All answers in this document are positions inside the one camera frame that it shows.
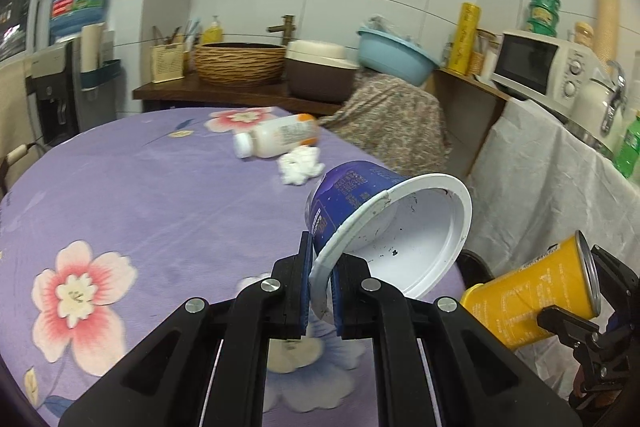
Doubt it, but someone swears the floral patterned cloth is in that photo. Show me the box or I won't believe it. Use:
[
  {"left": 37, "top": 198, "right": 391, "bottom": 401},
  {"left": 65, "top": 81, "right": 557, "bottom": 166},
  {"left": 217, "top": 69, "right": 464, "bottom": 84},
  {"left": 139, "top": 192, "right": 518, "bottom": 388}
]
[{"left": 317, "top": 72, "right": 454, "bottom": 180}]

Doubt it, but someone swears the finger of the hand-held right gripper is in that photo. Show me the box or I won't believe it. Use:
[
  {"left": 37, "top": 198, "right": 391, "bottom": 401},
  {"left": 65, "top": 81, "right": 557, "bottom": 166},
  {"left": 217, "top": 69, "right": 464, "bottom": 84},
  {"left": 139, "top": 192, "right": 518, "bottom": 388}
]
[
  {"left": 537, "top": 305, "right": 602, "bottom": 350},
  {"left": 591, "top": 245, "right": 640, "bottom": 328}
]

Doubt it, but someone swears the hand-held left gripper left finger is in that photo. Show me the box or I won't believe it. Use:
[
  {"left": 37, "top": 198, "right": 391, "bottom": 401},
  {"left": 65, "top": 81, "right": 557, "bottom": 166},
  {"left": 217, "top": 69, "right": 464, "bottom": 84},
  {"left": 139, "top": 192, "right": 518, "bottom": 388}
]
[{"left": 59, "top": 231, "right": 313, "bottom": 427}]

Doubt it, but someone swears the white kettle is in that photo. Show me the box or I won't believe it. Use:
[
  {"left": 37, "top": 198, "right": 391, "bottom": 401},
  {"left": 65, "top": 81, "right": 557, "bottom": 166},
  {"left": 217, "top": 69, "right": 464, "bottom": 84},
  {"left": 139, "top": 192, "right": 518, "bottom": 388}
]
[{"left": 569, "top": 61, "right": 627, "bottom": 138}]

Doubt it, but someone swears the purple floral tablecloth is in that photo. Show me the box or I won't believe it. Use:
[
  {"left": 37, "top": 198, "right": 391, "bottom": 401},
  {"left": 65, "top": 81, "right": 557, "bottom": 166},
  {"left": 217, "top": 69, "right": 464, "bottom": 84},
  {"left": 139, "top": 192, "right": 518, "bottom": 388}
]
[{"left": 0, "top": 106, "right": 469, "bottom": 427}]

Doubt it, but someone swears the wicker basket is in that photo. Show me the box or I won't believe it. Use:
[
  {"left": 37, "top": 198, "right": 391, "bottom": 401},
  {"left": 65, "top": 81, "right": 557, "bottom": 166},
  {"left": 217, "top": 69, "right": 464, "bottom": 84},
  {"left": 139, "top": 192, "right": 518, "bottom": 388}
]
[{"left": 193, "top": 42, "right": 287, "bottom": 87}]

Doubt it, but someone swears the stack of green bowls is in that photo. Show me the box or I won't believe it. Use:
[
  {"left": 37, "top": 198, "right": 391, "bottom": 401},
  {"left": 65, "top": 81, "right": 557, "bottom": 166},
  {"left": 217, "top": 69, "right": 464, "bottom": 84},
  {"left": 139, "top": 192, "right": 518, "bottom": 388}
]
[{"left": 524, "top": 0, "right": 561, "bottom": 38}]

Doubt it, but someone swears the light blue plastic basin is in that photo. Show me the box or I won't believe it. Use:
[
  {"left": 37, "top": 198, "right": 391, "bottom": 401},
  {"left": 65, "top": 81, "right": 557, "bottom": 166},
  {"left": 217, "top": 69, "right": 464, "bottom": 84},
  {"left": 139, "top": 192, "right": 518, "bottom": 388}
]
[{"left": 357, "top": 26, "right": 441, "bottom": 86}]

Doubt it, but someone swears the tall stack of paper cups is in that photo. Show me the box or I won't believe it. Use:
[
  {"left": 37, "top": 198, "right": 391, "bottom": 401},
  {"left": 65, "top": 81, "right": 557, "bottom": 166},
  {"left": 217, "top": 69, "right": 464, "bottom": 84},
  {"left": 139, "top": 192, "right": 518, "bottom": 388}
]
[{"left": 594, "top": 0, "right": 621, "bottom": 64}]

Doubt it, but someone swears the small crumpled white tissue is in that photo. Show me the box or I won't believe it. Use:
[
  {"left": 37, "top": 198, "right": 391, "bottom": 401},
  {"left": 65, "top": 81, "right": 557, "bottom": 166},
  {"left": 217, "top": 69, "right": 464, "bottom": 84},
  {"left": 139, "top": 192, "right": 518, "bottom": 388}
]
[{"left": 277, "top": 145, "right": 326, "bottom": 186}]

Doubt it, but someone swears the white paper cup tube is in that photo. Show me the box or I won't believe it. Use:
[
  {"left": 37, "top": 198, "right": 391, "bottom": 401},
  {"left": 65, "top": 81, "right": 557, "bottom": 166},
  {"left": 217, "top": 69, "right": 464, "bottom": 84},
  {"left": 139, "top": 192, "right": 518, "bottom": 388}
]
[{"left": 79, "top": 22, "right": 107, "bottom": 74}]

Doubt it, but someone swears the bronze faucet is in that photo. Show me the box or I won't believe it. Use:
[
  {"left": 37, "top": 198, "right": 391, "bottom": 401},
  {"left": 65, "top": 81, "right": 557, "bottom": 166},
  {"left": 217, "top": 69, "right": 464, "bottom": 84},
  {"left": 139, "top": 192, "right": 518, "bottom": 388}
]
[{"left": 266, "top": 14, "right": 296, "bottom": 48}]

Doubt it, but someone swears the white cloth cover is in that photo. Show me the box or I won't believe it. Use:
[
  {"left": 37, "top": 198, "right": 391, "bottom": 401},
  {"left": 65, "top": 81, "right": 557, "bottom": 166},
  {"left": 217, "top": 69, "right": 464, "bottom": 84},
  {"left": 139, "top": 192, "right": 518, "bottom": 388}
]
[{"left": 459, "top": 98, "right": 640, "bottom": 310}]

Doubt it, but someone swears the water dispenser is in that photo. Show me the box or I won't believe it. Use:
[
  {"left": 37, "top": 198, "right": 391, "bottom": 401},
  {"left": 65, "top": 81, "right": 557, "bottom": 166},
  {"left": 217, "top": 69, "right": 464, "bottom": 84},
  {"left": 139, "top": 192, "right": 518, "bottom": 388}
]
[{"left": 26, "top": 38, "right": 122, "bottom": 148}]

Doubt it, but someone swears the chopstick holder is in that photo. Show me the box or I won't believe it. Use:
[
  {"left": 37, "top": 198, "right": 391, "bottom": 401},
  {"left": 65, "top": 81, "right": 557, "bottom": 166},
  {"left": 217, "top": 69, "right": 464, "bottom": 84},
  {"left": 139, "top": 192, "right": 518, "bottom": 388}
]
[{"left": 149, "top": 26, "right": 187, "bottom": 84}]

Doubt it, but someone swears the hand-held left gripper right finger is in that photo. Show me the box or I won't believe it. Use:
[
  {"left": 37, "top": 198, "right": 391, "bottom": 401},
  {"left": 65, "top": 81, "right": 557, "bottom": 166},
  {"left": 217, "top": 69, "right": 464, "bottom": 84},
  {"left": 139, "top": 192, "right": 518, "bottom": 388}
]
[{"left": 330, "top": 252, "right": 584, "bottom": 427}]

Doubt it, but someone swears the yellow cylindrical can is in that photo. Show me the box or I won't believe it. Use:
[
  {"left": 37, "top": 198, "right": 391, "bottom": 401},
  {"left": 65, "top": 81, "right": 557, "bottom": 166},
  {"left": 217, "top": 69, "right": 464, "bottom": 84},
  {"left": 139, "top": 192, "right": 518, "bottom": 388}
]
[{"left": 459, "top": 230, "right": 602, "bottom": 351}]

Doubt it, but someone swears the green drink bottle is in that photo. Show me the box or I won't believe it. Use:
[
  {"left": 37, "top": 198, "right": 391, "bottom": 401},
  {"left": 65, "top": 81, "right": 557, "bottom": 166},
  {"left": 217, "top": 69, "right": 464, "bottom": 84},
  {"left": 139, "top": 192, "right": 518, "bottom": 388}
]
[{"left": 613, "top": 109, "right": 640, "bottom": 180}]

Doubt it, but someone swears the brown basin with cream lid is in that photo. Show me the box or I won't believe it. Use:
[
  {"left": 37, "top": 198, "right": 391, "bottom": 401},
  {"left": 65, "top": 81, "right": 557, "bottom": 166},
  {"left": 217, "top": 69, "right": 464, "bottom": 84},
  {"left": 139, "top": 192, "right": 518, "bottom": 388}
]
[{"left": 284, "top": 39, "right": 360, "bottom": 103}]

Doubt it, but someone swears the yellow plastic roll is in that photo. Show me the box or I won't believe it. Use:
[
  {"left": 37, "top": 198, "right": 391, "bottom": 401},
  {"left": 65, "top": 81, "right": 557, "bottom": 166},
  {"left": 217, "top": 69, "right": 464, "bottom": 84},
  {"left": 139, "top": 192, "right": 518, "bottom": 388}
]
[{"left": 446, "top": 2, "right": 482, "bottom": 76}]

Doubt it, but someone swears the wooden counter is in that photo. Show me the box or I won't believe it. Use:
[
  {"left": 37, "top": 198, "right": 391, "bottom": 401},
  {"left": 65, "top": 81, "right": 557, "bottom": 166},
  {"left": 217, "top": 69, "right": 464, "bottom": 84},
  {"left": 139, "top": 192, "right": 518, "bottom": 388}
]
[{"left": 132, "top": 81, "right": 347, "bottom": 116}]

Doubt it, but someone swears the white microwave oven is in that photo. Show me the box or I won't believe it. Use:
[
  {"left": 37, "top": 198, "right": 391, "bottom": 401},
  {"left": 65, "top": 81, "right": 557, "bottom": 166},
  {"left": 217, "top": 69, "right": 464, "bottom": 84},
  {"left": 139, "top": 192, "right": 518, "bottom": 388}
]
[{"left": 489, "top": 30, "right": 609, "bottom": 114}]

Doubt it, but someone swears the yellow soap bottle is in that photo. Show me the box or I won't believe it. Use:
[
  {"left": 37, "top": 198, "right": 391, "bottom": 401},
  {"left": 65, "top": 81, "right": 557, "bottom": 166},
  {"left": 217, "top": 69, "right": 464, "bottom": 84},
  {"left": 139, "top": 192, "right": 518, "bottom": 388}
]
[{"left": 200, "top": 15, "right": 224, "bottom": 46}]

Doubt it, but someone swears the white bottle with orange label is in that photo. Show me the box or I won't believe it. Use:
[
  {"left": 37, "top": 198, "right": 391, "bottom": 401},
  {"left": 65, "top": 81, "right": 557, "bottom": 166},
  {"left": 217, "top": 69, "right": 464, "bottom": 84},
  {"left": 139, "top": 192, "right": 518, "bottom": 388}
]
[{"left": 233, "top": 114, "right": 321, "bottom": 160}]

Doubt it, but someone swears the wooden chair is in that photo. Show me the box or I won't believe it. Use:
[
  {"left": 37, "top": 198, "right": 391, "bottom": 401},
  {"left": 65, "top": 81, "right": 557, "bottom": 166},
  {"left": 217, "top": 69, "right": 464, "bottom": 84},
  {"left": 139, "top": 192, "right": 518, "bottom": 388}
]
[{"left": 0, "top": 144, "right": 37, "bottom": 198}]

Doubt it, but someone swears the wooden side cabinet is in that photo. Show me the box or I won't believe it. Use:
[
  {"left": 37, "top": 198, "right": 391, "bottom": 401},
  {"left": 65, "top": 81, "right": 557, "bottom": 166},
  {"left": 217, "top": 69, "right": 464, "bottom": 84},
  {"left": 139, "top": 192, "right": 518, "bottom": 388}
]
[{"left": 432, "top": 68, "right": 512, "bottom": 178}]

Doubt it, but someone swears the blue plastic cup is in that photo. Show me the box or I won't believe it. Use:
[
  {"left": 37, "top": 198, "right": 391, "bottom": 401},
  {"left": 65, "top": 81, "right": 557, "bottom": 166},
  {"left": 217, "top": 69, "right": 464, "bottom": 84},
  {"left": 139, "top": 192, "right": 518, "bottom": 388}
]
[{"left": 305, "top": 160, "right": 474, "bottom": 324}]

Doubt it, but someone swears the black trash bin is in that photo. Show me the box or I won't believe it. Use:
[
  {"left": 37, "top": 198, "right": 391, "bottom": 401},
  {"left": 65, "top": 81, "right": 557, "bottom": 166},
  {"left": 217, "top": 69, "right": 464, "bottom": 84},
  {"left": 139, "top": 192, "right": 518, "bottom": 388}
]
[{"left": 457, "top": 249, "right": 497, "bottom": 294}]

